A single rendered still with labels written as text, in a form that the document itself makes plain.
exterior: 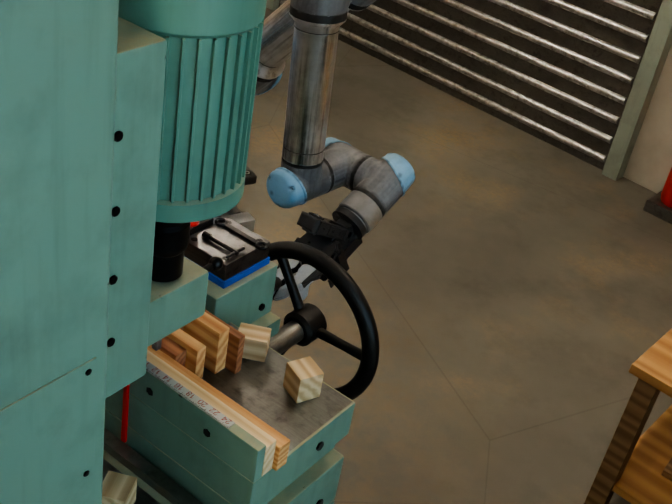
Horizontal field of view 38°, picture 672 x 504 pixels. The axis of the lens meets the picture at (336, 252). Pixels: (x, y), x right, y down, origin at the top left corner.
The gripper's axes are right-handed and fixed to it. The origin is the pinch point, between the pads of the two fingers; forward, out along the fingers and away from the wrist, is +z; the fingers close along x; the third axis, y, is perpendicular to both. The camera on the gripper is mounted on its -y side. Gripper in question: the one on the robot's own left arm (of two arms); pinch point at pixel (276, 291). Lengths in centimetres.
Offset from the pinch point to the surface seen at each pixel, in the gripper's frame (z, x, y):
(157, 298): 24, -18, -46
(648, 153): -198, 32, 183
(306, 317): 3.6, -12.7, -8.0
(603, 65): -210, 61, 156
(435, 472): -15, -9, 98
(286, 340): 8.9, -13.4, -9.0
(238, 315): 13.3, -11.6, -21.0
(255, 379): 20.1, -22.9, -24.1
